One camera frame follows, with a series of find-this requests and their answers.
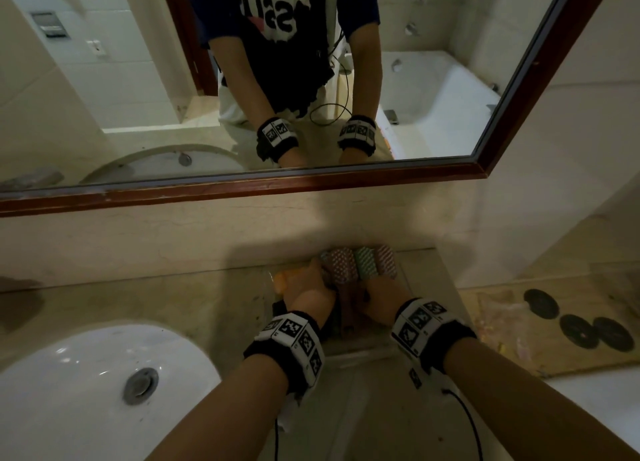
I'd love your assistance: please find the person's left hand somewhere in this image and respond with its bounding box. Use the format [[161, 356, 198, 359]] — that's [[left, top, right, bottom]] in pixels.
[[279, 260, 337, 329]]

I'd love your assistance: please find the person's right hand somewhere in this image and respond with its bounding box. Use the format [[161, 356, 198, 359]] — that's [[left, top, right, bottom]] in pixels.
[[359, 275, 413, 326]]

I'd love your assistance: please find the orange soap bar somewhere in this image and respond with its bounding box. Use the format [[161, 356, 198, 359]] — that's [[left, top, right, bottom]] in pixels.
[[272, 268, 312, 296]]

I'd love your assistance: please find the pink striped comb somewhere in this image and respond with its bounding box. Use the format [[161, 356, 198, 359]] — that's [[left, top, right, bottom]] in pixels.
[[329, 247, 359, 286], [375, 244, 400, 280]]

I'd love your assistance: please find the green comb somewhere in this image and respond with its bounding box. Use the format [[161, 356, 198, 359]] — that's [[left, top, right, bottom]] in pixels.
[[353, 245, 377, 280]]

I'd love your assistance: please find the clear acrylic tray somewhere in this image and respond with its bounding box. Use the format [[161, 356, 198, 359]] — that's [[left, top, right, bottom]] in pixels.
[[267, 248, 416, 362]]

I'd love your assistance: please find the white ceramic sink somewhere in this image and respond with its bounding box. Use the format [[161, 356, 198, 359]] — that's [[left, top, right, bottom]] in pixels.
[[0, 323, 222, 461]]

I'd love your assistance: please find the person's right forearm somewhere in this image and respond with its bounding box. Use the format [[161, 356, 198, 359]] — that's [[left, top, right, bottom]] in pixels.
[[442, 338, 640, 461]]

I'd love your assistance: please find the person's left forearm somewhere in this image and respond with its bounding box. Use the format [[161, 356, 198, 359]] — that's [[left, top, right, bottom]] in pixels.
[[147, 355, 291, 461]]

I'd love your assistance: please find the chrome sink drain plug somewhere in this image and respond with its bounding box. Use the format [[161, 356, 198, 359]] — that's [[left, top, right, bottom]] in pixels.
[[122, 367, 160, 406]]

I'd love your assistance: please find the right wrist marker band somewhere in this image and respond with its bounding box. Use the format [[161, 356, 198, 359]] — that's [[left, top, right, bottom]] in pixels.
[[389, 297, 477, 392]]

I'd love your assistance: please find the wrist marker band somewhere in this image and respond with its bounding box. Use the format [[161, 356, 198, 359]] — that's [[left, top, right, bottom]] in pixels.
[[243, 310, 326, 402], [389, 297, 477, 392]]

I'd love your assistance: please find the left wrist marker band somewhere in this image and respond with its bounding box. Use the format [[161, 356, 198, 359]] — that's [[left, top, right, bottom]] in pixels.
[[243, 310, 326, 402]]

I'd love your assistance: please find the crumpled clear plastic wrapper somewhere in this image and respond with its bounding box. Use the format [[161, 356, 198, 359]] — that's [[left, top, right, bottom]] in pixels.
[[472, 290, 533, 364]]

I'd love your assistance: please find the wood-framed mirror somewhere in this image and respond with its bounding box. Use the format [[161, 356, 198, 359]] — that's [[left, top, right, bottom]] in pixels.
[[0, 0, 619, 219]]

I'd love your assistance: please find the tan wooden board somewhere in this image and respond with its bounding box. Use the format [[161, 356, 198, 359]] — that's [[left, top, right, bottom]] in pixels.
[[457, 270, 640, 379]]

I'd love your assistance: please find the group of black round discs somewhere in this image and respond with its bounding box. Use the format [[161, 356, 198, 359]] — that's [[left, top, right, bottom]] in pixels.
[[522, 288, 636, 354]]

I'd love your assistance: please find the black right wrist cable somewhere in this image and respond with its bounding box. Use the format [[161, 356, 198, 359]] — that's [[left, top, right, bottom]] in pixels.
[[442, 388, 485, 461]]

